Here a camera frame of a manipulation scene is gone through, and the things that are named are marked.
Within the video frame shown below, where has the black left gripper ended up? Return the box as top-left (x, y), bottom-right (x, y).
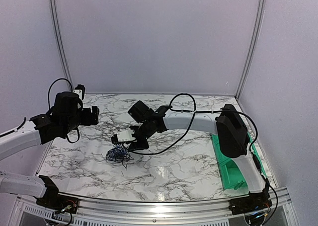
top-left (63, 106), bottom-right (99, 135)

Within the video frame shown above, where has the blue black wire bundle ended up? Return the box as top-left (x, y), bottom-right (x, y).
top-left (105, 143), bottom-right (135, 169)

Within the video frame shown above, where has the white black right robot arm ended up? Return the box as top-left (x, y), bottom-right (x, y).
top-left (111, 101), bottom-right (269, 210)

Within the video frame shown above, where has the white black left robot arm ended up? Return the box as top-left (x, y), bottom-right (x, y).
top-left (0, 91), bottom-right (99, 209)

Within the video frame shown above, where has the green three-compartment plastic bin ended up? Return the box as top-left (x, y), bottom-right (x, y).
top-left (211, 134), bottom-right (267, 194)

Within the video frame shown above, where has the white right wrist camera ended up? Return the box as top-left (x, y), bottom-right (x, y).
top-left (111, 130), bottom-right (136, 145)

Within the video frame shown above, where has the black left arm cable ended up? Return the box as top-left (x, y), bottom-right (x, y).
top-left (47, 78), bottom-right (81, 144)

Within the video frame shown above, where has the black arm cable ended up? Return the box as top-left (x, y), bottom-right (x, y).
top-left (47, 78), bottom-right (81, 144)
top-left (143, 93), bottom-right (278, 222)

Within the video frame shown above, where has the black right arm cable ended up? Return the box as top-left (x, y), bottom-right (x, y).
top-left (143, 93), bottom-right (278, 222)

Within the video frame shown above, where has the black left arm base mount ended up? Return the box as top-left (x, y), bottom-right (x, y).
top-left (36, 193), bottom-right (79, 214)

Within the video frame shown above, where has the aluminium front rail frame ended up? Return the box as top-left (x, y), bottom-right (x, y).
top-left (8, 188), bottom-right (299, 226)

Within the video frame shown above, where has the aluminium back-left corner post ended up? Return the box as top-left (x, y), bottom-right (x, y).
top-left (49, 0), bottom-right (73, 86)

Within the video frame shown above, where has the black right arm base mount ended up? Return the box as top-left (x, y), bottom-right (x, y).
top-left (229, 192), bottom-right (272, 215)

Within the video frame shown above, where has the aluminium back-right corner post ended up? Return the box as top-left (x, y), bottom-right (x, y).
top-left (235, 0), bottom-right (266, 101)

